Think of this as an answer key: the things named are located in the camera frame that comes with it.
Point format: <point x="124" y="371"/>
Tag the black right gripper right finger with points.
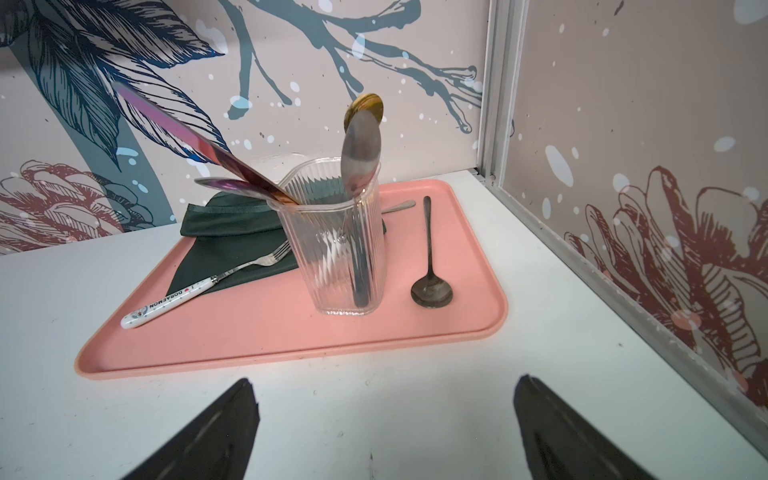
<point x="560" y="444"/>

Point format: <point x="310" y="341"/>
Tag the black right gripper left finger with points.
<point x="217" y="444"/>

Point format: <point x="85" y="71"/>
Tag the pink silicone mat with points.
<point x="274" y="319"/>

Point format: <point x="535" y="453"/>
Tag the black spoon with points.
<point x="430" y="291"/>

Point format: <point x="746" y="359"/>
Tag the dark green cloth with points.
<point x="231" y="229"/>

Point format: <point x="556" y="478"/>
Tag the clear ribbed glass cup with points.
<point x="338" y="240"/>

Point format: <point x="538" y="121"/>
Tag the iridescent purple spoon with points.
<point x="235" y="186"/>

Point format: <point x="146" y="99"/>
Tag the silver grey spoon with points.
<point x="360" y="158"/>

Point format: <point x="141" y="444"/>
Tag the gold spoon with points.
<point x="369" y="102"/>

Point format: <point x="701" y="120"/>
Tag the white handled fork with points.
<point x="160" y="307"/>

